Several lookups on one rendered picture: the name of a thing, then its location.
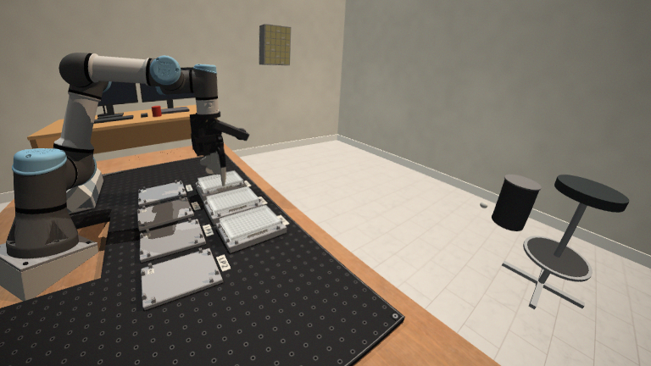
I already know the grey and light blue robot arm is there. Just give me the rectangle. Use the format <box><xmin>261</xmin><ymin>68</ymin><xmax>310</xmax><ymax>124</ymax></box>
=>
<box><xmin>6</xmin><ymin>53</ymin><xmax>219</xmax><ymax>258</ymax></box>

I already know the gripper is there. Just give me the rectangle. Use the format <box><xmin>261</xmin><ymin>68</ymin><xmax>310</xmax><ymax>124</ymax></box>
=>
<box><xmin>190</xmin><ymin>111</ymin><xmax>226</xmax><ymax>186</ymax></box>

